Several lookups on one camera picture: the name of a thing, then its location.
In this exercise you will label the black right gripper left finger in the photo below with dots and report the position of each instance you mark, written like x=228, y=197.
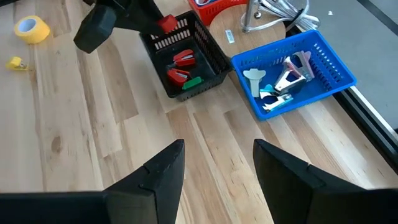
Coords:
x=155, y=193

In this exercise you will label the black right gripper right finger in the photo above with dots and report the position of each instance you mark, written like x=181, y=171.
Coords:
x=295, y=193

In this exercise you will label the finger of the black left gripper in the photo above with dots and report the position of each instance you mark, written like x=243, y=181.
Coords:
x=144, y=17

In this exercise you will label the yellow tape roll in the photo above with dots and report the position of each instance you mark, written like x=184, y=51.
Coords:
x=38, y=32

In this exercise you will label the green mini stapler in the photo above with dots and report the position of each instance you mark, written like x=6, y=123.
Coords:
x=192, y=83

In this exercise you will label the yellow mini stapler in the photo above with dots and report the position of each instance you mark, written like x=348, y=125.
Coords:
x=15, y=63

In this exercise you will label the pink staple remover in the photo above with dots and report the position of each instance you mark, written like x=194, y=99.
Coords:
x=292, y=77

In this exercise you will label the teal staple remover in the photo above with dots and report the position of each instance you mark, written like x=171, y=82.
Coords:
x=255, y=77

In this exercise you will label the red plastic basket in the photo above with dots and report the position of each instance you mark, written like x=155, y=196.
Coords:
x=217, y=11

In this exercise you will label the black plastic basket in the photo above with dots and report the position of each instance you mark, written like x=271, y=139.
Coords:
x=199, y=67

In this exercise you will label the blue plastic basket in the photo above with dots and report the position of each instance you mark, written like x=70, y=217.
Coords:
x=314, y=93

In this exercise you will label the black metal table frame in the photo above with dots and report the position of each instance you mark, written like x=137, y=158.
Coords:
x=363, y=121

